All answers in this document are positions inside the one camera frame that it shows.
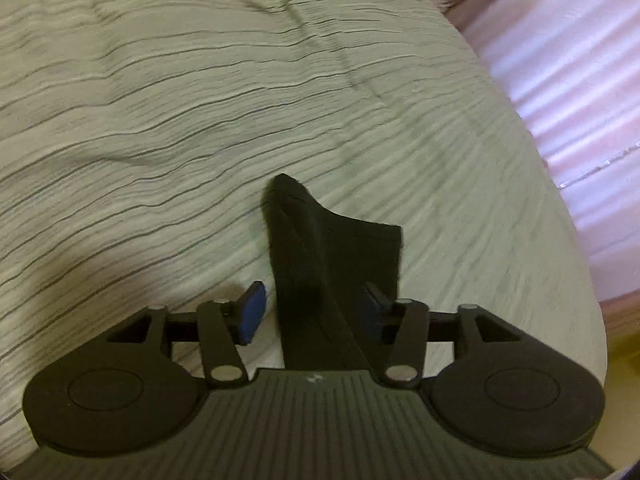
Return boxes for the pink window curtain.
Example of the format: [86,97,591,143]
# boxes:
[447,0,640,331]

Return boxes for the striped grey bed cover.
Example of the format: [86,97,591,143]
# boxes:
[1,0,608,469]

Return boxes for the black pants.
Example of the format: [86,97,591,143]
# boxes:
[262,174,402,372]

